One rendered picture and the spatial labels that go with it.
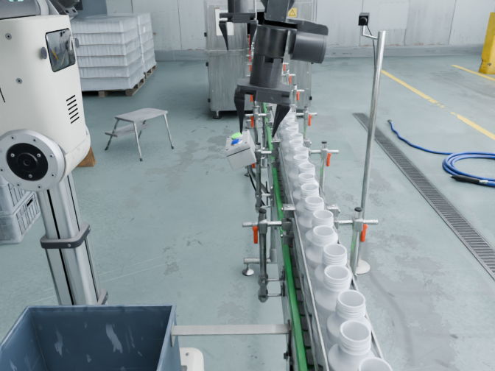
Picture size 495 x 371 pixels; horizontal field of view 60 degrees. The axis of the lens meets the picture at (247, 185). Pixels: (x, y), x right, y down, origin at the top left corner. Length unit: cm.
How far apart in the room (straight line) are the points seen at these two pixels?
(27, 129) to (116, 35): 631
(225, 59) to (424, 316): 404
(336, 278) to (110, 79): 698
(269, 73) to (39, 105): 53
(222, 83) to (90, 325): 482
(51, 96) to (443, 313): 211
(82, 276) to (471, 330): 186
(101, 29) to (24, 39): 640
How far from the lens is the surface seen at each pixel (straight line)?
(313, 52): 80
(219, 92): 564
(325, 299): 65
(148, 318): 96
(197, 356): 180
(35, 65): 104
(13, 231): 329
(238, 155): 131
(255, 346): 217
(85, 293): 135
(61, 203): 121
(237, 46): 554
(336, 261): 68
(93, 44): 747
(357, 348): 55
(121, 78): 744
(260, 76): 80
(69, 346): 107
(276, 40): 79
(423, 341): 233
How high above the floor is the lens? 154
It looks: 24 degrees down
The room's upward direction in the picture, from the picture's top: 1 degrees counter-clockwise
